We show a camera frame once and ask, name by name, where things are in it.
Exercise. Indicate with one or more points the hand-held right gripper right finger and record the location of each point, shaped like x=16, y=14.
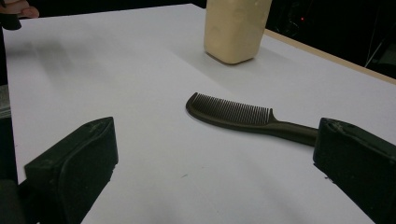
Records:
x=358, y=161

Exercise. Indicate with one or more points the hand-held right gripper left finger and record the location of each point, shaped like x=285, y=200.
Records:
x=77, y=165

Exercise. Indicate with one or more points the dark brown comb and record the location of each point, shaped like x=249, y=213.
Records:
x=236, y=119

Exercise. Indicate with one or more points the beige wooden cup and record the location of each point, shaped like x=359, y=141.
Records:
x=235, y=29

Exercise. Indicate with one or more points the light wooden table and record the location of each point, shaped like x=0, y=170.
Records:
x=330, y=57

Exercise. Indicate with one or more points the white table sheet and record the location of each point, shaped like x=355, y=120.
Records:
x=186, y=140

